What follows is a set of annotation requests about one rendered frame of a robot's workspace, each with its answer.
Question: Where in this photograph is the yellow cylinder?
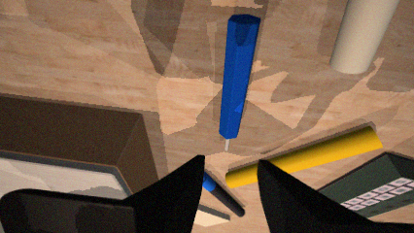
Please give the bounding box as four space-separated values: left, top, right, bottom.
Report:
225 126 383 187

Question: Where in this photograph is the grey keyboard with white letter keys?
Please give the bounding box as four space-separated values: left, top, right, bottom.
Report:
317 151 414 218

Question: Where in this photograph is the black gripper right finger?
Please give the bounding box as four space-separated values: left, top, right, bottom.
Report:
258 160 414 233

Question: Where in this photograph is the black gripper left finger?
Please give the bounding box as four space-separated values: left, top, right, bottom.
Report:
0 154 205 233

